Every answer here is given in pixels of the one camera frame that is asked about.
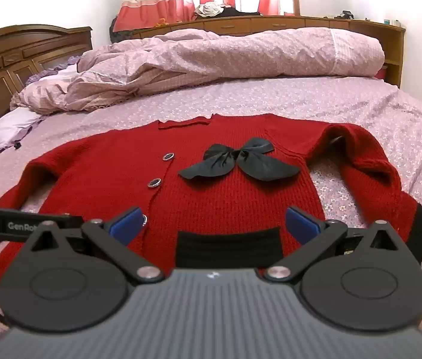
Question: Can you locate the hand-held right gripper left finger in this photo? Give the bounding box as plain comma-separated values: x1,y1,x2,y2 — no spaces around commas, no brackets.
27,206,164,285

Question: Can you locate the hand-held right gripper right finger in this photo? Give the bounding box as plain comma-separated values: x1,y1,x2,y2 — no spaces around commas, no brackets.
263,206,402,283

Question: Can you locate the red knit cardigan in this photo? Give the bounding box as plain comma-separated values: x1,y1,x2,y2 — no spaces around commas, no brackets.
0,113,422,281

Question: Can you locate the white pillow with purple ruffle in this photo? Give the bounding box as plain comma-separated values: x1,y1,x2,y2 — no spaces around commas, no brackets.
0,109,46,159

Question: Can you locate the pink floral bedsheet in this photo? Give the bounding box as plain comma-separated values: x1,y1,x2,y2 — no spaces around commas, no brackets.
0,75,422,345

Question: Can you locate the purple ruffled pillow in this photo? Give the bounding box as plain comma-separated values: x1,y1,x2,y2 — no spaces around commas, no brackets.
25,55,81,85

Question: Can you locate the pink floral duvet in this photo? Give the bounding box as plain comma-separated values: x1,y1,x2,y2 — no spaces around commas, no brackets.
10,27,385,115

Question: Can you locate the red and white curtain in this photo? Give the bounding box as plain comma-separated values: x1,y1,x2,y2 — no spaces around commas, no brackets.
114,0,283,33

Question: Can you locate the black cloth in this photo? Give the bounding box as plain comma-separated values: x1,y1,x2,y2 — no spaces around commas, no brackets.
218,6,262,18

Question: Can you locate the white grey cloth pile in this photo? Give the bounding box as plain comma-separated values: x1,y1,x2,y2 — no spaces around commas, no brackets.
195,2,227,19

